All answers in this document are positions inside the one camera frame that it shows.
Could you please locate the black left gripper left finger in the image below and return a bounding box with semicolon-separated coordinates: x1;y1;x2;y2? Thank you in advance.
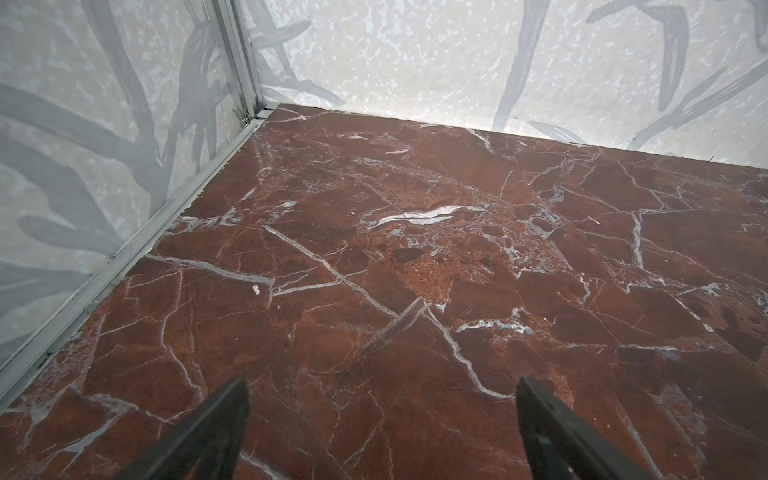
117;378;249;479

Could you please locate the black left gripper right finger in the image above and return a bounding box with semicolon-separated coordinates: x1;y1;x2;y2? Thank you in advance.
515;376;652;480

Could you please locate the aluminium frame profile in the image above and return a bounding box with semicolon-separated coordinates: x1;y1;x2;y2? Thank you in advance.
1;1;264;407

